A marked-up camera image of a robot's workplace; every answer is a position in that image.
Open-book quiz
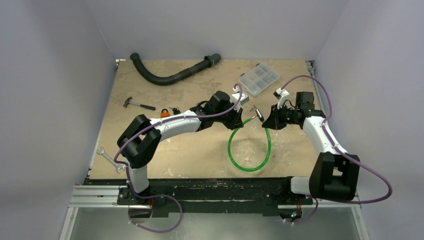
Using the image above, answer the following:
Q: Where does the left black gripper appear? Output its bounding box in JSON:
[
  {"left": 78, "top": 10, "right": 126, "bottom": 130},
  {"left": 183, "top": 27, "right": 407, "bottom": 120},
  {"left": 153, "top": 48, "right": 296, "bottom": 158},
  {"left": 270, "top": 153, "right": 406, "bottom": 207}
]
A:
[{"left": 214, "top": 102, "right": 244, "bottom": 131}]

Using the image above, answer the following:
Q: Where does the green cable lock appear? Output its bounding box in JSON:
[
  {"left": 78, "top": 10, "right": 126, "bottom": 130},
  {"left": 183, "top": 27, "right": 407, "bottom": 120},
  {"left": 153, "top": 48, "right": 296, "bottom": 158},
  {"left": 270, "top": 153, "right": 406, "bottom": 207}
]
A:
[{"left": 226, "top": 114, "right": 273, "bottom": 174}]

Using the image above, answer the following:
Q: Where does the black head key bunch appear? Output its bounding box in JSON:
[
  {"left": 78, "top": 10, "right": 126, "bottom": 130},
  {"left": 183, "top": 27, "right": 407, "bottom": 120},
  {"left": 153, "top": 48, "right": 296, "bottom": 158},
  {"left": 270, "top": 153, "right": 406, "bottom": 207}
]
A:
[{"left": 169, "top": 107, "right": 181, "bottom": 115}]

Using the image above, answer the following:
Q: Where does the orange black padlock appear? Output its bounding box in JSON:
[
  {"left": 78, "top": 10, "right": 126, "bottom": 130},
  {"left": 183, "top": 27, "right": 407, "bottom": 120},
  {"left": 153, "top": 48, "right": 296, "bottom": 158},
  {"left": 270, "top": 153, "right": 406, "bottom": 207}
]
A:
[{"left": 160, "top": 108, "right": 170, "bottom": 118}]

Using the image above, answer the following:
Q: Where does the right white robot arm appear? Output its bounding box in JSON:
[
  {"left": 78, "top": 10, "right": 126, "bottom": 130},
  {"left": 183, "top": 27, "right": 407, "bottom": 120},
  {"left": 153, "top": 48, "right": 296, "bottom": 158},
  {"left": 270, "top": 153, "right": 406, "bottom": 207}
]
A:
[{"left": 262, "top": 89, "right": 360, "bottom": 204}]

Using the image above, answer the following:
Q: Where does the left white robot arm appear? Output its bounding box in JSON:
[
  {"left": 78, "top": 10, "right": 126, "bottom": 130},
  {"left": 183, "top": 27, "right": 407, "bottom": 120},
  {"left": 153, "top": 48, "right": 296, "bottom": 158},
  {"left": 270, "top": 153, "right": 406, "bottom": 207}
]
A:
[{"left": 117, "top": 91, "right": 249, "bottom": 205}]

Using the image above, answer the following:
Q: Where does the clear plastic organizer box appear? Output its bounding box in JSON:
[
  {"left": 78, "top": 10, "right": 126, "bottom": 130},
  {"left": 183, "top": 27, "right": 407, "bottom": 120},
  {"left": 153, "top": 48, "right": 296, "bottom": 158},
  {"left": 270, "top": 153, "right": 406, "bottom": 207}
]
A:
[{"left": 238, "top": 62, "right": 281, "bottom": 98}]

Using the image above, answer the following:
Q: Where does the small black hammer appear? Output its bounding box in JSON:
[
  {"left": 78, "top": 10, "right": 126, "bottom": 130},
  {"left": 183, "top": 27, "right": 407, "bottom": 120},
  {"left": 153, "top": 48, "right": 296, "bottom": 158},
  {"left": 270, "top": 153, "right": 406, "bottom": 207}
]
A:
[{"left": 122, "top": 96, "right": 156, "bottom": 111}]

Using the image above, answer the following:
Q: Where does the silver open-end wrench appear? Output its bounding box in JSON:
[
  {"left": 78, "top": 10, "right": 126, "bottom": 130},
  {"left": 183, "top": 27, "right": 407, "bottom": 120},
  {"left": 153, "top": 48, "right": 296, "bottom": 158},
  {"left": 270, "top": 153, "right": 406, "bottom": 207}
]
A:
[{"left": 96, "top": 147, "right": 125, "bottom": 174}]

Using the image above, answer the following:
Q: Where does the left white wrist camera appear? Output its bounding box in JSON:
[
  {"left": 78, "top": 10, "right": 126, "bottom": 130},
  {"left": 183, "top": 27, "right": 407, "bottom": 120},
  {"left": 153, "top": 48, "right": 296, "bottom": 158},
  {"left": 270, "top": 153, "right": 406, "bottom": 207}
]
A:
[{"left": 230, "top": 86, "right": 250, "bottom": 112}]

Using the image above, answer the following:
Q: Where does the black corrugated hose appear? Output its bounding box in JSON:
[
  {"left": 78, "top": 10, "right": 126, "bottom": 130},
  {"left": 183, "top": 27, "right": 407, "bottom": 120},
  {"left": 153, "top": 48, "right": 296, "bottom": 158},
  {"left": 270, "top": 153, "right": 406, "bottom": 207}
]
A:
[{"left": 129, "top": 52, "right": 222, "bottom": 87}]

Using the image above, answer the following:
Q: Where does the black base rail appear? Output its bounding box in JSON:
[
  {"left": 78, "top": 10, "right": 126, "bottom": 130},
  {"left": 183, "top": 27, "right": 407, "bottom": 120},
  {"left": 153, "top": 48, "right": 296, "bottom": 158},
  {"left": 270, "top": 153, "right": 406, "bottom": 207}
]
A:
[{"left": 82, "top": 176, "right": 314, "bottom": 219}]

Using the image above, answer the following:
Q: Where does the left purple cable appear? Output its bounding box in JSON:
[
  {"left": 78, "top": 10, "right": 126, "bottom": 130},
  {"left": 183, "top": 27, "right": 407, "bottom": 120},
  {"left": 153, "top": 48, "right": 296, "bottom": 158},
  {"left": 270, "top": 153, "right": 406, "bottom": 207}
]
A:
[{"left": 113, "top": 83, "right": 183, "bottom": 233}]

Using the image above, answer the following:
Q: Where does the aluminium frame rail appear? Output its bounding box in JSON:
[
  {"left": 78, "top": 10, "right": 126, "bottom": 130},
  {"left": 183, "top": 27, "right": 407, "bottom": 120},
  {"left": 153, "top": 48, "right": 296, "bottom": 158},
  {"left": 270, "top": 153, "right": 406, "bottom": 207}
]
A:
[{"left": 69, "top": 185, "right": 119, "bottom": 208}]

